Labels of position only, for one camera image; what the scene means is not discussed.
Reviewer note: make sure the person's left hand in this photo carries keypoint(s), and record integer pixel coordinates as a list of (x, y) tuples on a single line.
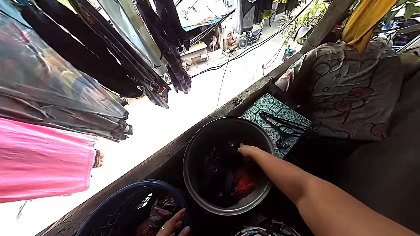
[(170, 226)]

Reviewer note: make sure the person's right hand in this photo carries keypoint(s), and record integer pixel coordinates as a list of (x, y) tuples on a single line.
[(248, 150)]

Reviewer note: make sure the person's right fingers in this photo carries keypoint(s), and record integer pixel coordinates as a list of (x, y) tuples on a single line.
[(241, 148)]

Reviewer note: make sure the person's left fingers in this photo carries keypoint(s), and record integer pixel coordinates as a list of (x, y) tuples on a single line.
[(175, 219)]

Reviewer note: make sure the person's right forearm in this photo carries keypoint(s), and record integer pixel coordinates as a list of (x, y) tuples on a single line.
[(305, 190)]

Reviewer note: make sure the purple patterned garment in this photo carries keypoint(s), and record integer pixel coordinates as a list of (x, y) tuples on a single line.
[(161, 213)]

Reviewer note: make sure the pile of dark wet clothes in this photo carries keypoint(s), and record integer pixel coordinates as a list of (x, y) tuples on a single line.
[(220, 173)]

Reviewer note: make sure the red garment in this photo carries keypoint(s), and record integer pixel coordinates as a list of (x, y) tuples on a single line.
[(244, 185)]

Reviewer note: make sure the grey metal basin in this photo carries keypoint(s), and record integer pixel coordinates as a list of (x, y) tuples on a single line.
[(188, 173)]

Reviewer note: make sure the bundle of black hangers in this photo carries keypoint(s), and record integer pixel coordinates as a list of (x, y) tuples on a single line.
[(287, 127)]

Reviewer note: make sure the green tile-patterned table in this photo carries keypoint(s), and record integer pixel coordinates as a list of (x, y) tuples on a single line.
[(264, 103)]

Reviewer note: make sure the wooden railing beam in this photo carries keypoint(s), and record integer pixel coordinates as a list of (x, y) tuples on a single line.
[(157, 157)]

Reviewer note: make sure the dark blue plastic basket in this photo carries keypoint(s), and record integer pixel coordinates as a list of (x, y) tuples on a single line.
[(98, 216)]

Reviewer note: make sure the wooden bench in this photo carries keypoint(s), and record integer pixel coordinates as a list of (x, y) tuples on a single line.
[(199, 59)]

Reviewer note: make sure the black motorcycle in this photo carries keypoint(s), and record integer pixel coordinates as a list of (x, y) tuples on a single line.
[(251, 37)]

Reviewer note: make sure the floral printed draped cloth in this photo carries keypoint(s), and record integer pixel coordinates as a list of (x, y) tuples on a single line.
[(354, 91)]

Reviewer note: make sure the dark clothes across street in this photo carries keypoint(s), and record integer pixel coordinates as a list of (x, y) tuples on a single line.
[(251, 16)]

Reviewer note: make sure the green plants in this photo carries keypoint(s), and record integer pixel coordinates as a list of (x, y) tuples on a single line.
[(305, 21)]

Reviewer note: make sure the row of hanging clothes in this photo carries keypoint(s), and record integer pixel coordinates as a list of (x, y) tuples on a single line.
[(59, 85)]

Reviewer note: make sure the yellow cloth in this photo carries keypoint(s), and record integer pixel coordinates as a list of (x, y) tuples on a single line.
[(367, 23)]

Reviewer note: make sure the wooden post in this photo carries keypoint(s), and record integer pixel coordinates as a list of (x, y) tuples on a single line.
[(328, 26)]

